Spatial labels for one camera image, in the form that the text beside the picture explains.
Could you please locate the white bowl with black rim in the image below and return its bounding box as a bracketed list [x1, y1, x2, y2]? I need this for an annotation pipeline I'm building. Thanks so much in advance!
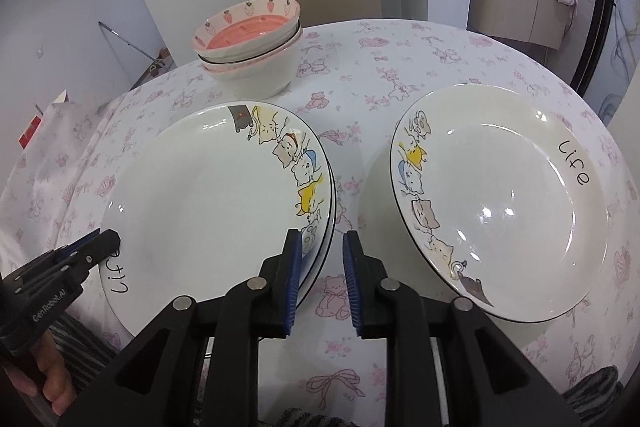
[196, 27, 303, 66]

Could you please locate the grey striped clothing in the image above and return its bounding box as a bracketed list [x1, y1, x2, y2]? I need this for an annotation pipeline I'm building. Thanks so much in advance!
[45, 312, 626, 427]

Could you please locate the black sliding door frame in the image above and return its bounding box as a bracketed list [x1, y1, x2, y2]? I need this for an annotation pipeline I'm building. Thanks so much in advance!
[570, 0, 618, 95]

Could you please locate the pink strawberry bowl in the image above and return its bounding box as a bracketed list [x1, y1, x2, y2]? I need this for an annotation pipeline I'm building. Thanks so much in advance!
[191, 0, 302, 54]

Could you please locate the person's left hand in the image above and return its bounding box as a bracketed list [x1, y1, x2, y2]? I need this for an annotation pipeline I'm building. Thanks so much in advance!
[0, 332, 83, 415]

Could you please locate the white cat print plate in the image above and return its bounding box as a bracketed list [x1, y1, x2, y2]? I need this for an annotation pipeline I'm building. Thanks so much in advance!
[100, 101, 332, 343]
[390, 84, 611, 324]

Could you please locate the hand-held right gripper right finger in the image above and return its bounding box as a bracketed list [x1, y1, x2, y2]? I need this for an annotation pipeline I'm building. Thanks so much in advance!
[342, 230, 583, 427]

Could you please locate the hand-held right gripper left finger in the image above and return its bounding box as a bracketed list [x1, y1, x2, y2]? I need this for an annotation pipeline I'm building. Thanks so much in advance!
[57, 229, 304, 427]

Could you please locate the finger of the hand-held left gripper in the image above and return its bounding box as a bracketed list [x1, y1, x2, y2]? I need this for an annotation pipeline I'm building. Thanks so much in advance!
[17, 231, 122, 295]
[15, 229, 103, 280]

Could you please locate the white bowl with pink rim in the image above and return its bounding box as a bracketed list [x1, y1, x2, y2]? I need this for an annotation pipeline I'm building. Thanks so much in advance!
[201, 32, 304, 99]

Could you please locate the metal mop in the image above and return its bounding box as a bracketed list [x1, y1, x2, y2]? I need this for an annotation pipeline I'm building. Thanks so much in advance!
[98, 22, 173, 80]

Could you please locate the beige vanity cabinet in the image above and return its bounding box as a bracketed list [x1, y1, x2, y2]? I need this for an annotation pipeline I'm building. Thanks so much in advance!
[467, 0, 576, 50]

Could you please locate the red and white box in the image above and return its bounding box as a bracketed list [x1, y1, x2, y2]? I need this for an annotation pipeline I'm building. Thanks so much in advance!
[19, 91, 69, 148]

